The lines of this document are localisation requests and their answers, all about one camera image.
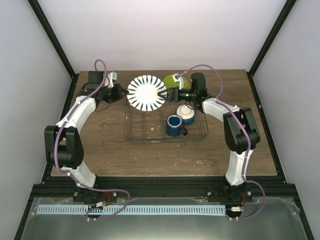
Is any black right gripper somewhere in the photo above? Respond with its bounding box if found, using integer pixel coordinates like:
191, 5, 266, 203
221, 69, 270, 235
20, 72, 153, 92
158, 87, 196, 103

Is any white blue striped plate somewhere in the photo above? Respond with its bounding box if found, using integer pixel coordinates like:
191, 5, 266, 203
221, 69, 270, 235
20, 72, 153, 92
127, 75, 167, 112

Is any white and teal bowl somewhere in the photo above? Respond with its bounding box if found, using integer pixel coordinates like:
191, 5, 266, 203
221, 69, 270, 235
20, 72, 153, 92
176, 104, 195, 126

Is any dark blue mug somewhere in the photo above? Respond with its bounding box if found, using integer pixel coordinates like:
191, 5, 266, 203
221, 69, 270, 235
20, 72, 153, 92
165, 115, 188, 137

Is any black wire dish rack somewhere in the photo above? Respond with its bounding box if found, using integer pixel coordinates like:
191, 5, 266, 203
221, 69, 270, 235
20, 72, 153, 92
124, 102, 209, 144

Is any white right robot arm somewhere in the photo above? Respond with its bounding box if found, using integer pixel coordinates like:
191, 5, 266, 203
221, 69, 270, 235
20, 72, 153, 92
157, 72, 261, 202

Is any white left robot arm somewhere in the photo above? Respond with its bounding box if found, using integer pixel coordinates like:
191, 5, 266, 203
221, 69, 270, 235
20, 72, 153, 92
44, 70, 167, 202

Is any lime green plate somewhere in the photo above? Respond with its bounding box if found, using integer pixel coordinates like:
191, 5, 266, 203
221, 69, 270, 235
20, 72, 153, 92
162, 74, 179, 89

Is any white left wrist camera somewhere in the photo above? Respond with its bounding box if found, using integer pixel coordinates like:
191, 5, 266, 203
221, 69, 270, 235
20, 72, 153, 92
104, 71, 118, 88

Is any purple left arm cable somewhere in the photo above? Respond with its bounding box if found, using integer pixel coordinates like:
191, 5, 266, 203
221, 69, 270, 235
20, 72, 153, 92
53, 59, 131, 222

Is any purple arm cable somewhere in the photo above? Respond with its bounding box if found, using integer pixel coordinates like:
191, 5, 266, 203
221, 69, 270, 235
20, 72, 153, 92
179, 64, 266, 222
53, 59, 131, 222

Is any black aluminium frame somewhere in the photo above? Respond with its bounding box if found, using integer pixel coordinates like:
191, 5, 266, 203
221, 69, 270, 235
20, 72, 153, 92
14, 0, 314, 240

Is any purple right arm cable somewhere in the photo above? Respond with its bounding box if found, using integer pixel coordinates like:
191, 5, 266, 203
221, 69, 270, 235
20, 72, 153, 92
179, 64, 266, 222

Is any light blue slotted cable duct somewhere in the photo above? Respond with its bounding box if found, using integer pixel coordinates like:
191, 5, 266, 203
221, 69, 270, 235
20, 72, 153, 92
36, 204, 226, 216

